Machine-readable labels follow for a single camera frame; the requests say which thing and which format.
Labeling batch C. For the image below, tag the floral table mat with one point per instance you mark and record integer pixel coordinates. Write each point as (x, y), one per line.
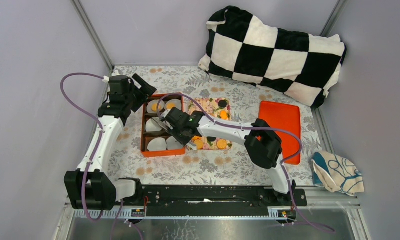
(203, 167)

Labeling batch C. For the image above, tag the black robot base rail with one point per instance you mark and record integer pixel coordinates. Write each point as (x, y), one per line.
(212, 201)

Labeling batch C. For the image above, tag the black sandwich cookie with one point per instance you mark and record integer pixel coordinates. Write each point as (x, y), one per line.
(211, 139)
(222, 104)

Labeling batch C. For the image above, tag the orange box lid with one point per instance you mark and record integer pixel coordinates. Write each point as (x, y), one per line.
(286, 117)

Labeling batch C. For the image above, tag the black white checkered pillow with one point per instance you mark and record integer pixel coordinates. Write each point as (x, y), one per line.
(299, 65)

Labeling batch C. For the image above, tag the orange compartment cookie box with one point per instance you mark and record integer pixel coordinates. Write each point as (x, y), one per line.
(146, 137)

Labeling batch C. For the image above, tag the round tan biscuit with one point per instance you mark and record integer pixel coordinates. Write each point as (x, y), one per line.
(155, 107)
(170, 105)
(199, 144)
(221, 144)

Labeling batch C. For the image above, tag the blue cream patterned cloth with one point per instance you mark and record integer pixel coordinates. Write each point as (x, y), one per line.
(336, 174)

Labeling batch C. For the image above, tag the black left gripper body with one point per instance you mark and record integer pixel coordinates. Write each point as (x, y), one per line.
(136, 96)

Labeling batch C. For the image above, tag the white paper cupcake liner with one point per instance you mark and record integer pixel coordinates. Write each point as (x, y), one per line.
(178, 103)
(173, 144)
(148, 110)
(150, 126)
(157, 144)

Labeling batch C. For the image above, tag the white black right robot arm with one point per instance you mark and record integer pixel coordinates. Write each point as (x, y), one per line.
(263, 145)

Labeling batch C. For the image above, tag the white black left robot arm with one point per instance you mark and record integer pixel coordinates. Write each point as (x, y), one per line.
(89, 187)

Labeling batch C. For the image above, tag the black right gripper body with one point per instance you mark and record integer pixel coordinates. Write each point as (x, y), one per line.
(180, 136)

